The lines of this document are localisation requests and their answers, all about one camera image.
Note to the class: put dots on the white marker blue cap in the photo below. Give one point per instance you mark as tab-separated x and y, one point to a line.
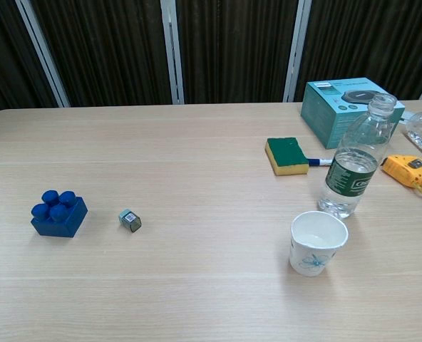
319	162

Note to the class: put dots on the yellow tape measure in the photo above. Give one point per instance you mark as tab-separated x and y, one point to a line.
403	169

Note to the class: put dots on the green yellow sponge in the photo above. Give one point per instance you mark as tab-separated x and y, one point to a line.
286	151

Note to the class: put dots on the blue building block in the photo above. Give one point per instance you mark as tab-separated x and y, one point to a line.
59	221

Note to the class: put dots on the teal speaker product box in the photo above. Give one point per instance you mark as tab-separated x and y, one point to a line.
325	114

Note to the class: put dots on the white paper cup blue flower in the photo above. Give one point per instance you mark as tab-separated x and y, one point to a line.
316	256

